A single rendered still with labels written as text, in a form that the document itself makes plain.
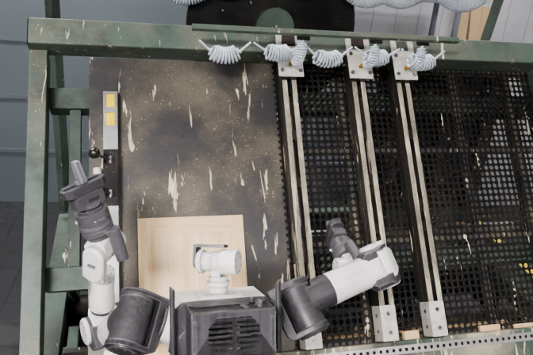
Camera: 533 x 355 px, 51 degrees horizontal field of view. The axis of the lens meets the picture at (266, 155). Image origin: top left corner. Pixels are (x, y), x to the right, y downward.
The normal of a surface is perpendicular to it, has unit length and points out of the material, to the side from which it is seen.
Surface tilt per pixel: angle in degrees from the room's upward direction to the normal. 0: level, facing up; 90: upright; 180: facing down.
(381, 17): 90
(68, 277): 53
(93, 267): 94
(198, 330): 67
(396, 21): 90
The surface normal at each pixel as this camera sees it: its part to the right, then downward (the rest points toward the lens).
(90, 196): 0.72, 0.10
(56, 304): 0.09, -0.93
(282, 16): 0.25, 0.36
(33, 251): 0.25, -0.27
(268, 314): 0.25, -0.01
